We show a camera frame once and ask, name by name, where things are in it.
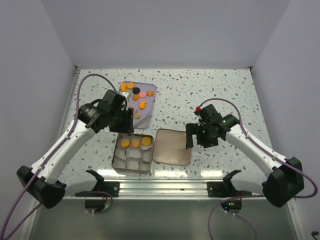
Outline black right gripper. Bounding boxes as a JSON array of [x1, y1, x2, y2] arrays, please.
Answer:
[[185, 122, 218, 149]]

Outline orange animal shaped cookie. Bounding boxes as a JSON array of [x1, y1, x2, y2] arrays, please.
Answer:
[[138, 100, 147, 110]]

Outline orange round biscuit cookie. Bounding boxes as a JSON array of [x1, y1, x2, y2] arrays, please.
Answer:
[[120, 139, 131, 148]]

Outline orange flower cookie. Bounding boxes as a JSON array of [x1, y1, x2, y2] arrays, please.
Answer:
[[132, 140, 140, 148]]

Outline orange round cookie large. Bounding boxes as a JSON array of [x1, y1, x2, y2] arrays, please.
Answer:
[[141, 136, 152, 146]]

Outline metal tongs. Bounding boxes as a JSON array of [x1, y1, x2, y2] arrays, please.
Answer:
[[118, 108, 141, 137]]

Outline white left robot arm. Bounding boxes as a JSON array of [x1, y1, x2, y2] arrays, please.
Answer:
[[16, 89, 134, 209]]

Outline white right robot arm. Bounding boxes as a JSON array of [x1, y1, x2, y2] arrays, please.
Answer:
[[185, 104, 305, 208]]

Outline brown round cookie centre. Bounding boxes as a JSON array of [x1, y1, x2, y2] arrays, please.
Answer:
[[132, 94, 140, 101]]

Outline lilac plastic tray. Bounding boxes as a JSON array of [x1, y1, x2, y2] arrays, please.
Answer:
[[119, 81, 157, 129]]

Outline pink round cookie upper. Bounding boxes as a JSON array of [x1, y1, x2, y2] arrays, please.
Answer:
[[139, 91, 147, 98]]

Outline black round cookie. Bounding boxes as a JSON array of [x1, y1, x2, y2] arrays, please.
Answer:
[[132, 87, 141, 95]]

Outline gold cookie tin lid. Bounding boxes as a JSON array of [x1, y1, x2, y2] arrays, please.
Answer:
[[152, 128, 191, 166]]

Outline brown flower cookie right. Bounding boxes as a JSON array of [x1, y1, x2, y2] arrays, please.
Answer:
[[146, 91, 154, 97]]

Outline orange star cookie top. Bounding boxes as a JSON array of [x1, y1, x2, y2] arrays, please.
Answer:
[[120, 82, 127, 92]]

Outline gold cookie tin base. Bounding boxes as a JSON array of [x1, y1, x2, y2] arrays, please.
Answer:
[[111, 134, 155, 175]]

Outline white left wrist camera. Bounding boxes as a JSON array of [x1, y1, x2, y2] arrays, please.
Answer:
[[121, 91, 132, 99]]

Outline aluminium mounting rail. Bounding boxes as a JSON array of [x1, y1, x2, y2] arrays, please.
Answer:
[[57, 178, 273, 200]]

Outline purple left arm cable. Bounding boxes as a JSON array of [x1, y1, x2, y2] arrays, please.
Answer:
[[0, 73, 121, 240]]

